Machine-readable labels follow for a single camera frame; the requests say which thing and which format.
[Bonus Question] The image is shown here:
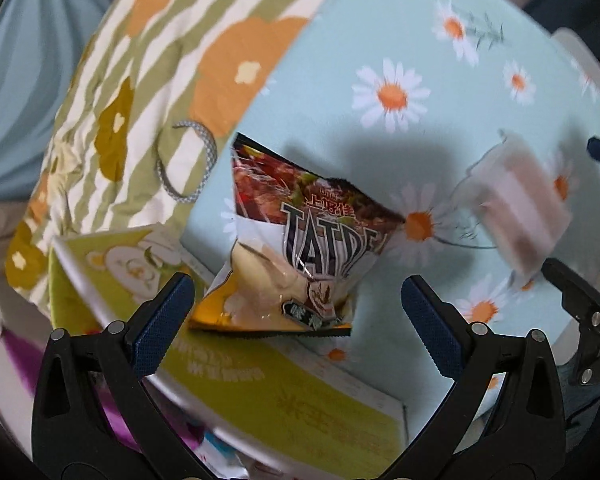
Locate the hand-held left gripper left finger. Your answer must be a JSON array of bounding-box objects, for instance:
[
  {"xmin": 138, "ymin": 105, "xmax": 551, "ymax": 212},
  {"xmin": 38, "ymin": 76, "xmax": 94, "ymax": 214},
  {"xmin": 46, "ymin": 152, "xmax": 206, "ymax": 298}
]
[{"xmin": 31, "ymin": 272, "xmax": 216, "ymax": 480}]

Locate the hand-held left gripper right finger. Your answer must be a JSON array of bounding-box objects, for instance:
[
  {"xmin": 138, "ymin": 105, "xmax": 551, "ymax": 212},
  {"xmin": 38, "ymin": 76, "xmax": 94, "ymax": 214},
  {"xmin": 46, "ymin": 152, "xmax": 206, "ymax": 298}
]
[{"xmin": 380, "ymin": 275, "xmax": 566, "ymax": 480}]

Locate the white translucent snack packet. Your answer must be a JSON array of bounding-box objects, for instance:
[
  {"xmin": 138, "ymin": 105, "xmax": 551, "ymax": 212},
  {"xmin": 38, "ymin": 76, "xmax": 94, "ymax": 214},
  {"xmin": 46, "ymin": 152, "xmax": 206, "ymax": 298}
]
[{"xmin": 450, "ymin": 130, "xmax": 574, "ymax": 282}]

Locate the brown striped-letter snack packet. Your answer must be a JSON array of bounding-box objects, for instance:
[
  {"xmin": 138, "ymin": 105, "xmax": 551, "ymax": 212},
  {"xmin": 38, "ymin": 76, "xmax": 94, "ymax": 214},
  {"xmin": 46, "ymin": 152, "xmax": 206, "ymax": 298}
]
[{"xmin": 189, "ymin": 132, "xmax": 406, "ymax": 339}]

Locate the yellow-green cardboard box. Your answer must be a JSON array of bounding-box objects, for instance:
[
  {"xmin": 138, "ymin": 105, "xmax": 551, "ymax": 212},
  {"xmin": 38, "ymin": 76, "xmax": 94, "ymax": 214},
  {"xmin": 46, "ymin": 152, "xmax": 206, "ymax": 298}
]
[{"xmin": 47, "ymin": 225, "xmax": 411, "ymax": 480}]

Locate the light blue cloth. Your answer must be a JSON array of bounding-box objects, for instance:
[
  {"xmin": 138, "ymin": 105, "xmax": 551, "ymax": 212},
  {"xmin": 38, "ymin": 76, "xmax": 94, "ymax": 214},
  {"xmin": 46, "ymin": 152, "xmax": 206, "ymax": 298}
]
[{"xmin": 0, "ymin": 0, "xmax": 121, "ymax": 206}]

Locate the daisy print tablecloth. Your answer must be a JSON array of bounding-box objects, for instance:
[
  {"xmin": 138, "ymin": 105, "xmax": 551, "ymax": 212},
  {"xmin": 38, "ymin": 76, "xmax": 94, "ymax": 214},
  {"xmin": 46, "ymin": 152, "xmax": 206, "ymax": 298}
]
[{"xmin": 180, "ymin": 0, "xmax": 600, "ymax": 461}]

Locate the green striped floral quilt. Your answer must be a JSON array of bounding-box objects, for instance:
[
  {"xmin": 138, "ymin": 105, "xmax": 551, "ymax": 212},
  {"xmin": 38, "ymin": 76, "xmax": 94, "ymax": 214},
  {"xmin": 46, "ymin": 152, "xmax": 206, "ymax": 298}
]
[{"xmin": 5, "ymin": 0, "xmax": 356, "ymax": 321}]

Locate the grey braided cord loop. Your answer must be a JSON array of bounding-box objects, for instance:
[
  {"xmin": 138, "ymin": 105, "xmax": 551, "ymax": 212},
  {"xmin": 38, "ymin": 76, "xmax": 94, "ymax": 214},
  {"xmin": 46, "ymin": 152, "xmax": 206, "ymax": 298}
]
[{"xmin": 154, "ymin": 120, "xmax": 216, "ymax": 203}]

